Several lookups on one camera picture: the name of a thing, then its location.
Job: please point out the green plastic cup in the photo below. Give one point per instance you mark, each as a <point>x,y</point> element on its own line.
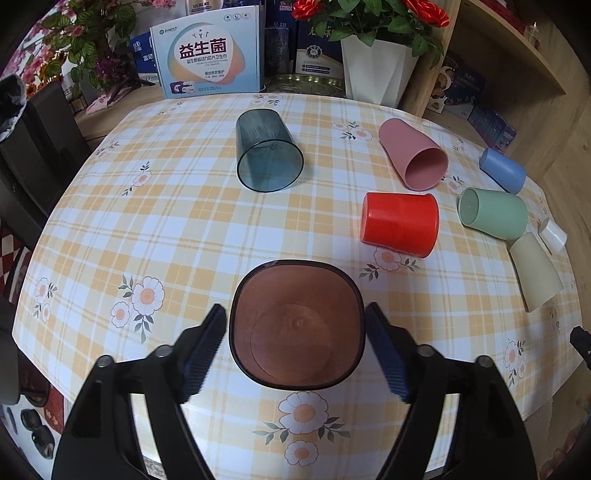
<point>498,214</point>

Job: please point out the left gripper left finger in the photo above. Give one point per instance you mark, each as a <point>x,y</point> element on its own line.
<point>100,439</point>

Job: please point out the red plastic cup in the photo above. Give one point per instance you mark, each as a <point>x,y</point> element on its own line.
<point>406,223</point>

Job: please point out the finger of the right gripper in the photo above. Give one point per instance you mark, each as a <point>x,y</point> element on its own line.
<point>580,339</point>

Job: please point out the white faceted vase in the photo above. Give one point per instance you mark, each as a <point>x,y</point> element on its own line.
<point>378,74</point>

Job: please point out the beige plastic cup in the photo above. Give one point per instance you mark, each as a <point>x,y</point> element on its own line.
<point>538,278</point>

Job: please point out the blue plastic cup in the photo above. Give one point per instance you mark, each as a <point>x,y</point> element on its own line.
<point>507,173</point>

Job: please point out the transparent brown plastic cup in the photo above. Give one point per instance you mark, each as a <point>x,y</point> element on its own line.
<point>297,325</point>

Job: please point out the yellow plaid floral tablecloth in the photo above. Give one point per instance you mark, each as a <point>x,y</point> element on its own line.
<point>156,228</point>

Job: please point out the light blue probiotic box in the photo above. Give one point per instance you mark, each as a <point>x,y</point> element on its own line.
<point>213,52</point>

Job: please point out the red rose bouquet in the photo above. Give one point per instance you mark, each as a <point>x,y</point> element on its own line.
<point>406,22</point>

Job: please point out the pink flower plant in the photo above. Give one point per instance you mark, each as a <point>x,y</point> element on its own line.
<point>90,35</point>

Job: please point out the black chair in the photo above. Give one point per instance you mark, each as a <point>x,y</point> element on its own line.
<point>42,150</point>

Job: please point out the glass dish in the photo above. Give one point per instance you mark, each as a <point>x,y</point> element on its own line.
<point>305,84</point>

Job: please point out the pink plastic cup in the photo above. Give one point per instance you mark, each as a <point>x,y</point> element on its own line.
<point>420,162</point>

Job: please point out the white plastic cup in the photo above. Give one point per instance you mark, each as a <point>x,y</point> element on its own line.
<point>552,235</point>

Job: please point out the wooden shelf unit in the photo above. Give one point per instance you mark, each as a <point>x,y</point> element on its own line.
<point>541,91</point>

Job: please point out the purple box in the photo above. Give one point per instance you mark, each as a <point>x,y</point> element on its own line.
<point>493,128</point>

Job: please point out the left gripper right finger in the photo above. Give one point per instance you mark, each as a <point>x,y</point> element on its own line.
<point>489,438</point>

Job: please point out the transparent teal plastic cup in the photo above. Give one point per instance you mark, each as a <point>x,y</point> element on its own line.
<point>268,158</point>

